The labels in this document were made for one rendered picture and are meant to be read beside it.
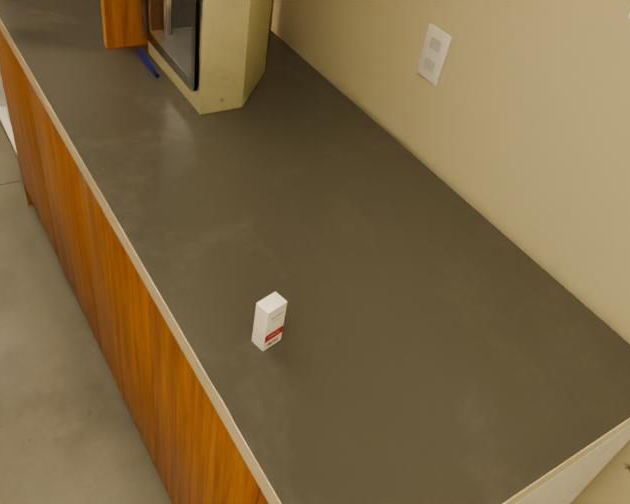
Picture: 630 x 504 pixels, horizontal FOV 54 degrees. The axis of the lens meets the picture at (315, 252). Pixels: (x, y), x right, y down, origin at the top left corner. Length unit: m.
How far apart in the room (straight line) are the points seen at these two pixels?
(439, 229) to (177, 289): 0.55
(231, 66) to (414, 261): 0.62
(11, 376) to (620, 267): 1.74
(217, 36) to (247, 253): 0.52
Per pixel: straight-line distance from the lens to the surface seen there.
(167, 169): 1.33
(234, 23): 1.44
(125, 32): 1.78
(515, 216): 1.36
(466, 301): 1.16
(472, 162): 1.41
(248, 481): 1.06
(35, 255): 2.54
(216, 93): 1.50
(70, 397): 2.10
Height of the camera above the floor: 1.72
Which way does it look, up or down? 42 degrees down
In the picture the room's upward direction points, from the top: 12 degrees clockwise
